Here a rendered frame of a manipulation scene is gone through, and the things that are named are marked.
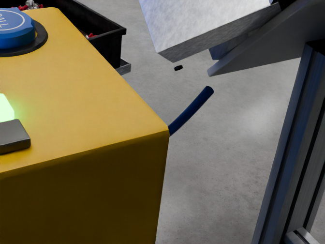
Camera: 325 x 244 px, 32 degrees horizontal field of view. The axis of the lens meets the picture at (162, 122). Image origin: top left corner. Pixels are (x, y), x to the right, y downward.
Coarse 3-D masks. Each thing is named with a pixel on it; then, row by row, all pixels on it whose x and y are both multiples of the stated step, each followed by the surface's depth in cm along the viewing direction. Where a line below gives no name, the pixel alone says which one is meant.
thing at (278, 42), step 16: (304, 0) 63; (320, 0) 63; (288, 16) 66; (304, 16) 68; (320, 16) 70; (256, 32) 71; (272, 32) 70; (288, 32) 73; (304, 32) 76; (320, 32) 79; (240, 48) 75; (256, 48) 76; (272, 48) 79; (288, 48) 82; (224, 64) 79; (240, 64) 82; (256, 64) 85
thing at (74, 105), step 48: (48, 48) 35; (48, 96) 30; (96, 96) 31; (48, 144) 27; (96, 144) 27; (144, 144) 29; (0, 192) 26; (48, 192) 27; (96, 192) 29; (144, 192) 31; (0, 240) 27; (48, 240) 29; (96, 240) 31; (144, 240) 33
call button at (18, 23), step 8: (0, 8) 36; (8, 8) 36; (16, 8) 36; (0, 16) 35; (8, 16) 35; (16, 16) 35; (24, 16) 35; (0, 24) 34; (8, 24) 34; (16, 24) 34; (24, 24) 35; (32, 24) 35; (0, 32) 33; (8, 32) 34; (16, 32) 34; (24, 32) 34; (32, 32) 35; (0, 40) 33; (8, 40) 34; (16, 40) 34; (24, 40) 34; (32, 40) 35; (0, 48) 34
